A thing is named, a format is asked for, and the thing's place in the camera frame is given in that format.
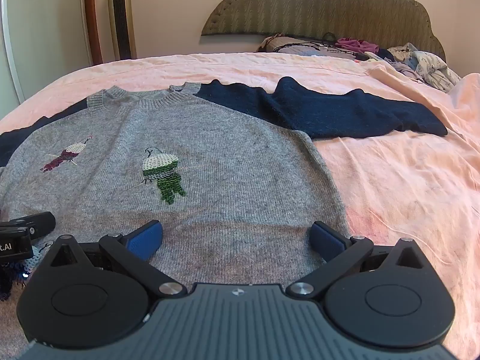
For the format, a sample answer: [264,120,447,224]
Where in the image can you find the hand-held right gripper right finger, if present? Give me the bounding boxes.
[286,221,426,301]

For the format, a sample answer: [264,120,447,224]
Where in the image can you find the grey blue folded cloth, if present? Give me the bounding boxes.
[277,45,361,61]

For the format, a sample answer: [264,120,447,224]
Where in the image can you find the olive padded headboard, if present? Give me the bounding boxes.
[200,0,447,62]

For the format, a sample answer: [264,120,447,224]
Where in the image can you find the gold tower heater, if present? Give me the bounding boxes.
[106,0,137,61]

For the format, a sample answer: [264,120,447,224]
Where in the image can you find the brown wooden door frame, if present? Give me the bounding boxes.
[82,0,104,67]

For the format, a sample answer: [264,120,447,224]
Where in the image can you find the pile of clothes and pillows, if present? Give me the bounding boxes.
[387,43,463,93]

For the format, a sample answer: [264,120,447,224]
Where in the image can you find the black cable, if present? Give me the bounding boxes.
[275,32,366,61]

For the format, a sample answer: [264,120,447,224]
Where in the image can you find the white glossy wardrobe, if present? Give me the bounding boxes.
[0,0,94,121]

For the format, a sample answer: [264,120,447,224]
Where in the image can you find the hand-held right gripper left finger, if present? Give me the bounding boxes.
[48,220,188,301]

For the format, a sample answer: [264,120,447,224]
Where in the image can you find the beige patterned cloth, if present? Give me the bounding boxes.
[258,34,324,54]

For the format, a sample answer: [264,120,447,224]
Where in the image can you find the pink bed sheet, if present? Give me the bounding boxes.
[0,52,480,360]

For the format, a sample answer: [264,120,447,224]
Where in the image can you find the grey knit sweater navy sleeves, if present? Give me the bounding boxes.
[0,77,449,360]

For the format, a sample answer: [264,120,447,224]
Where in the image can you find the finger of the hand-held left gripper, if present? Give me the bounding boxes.
[0,212,56,241]

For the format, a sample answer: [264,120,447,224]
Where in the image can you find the magenta garment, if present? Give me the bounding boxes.
[335,37,379,54]

